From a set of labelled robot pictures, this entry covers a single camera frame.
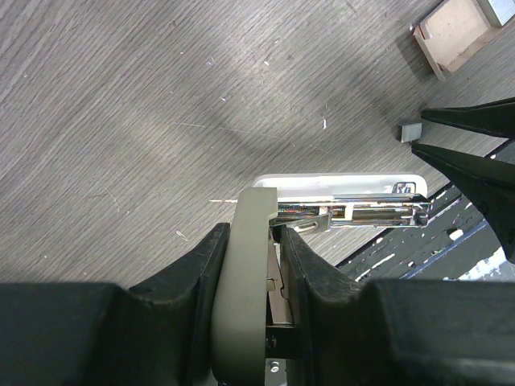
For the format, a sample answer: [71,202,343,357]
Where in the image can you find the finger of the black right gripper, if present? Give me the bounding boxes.
[411,143,514,263]
[420,97,515,139]

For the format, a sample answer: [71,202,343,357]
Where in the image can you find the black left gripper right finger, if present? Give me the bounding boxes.
[279,229,514,385]

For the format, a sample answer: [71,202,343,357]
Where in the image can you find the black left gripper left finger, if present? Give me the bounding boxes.
[1,223,230,385]

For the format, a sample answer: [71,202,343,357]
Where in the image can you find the silver staple strips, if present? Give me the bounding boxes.
[400,122,422,143]

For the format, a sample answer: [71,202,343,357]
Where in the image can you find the red white staple box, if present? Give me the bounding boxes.
[413,0,514,81]

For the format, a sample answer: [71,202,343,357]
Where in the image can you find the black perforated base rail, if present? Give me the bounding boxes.
[337,187,514,283]

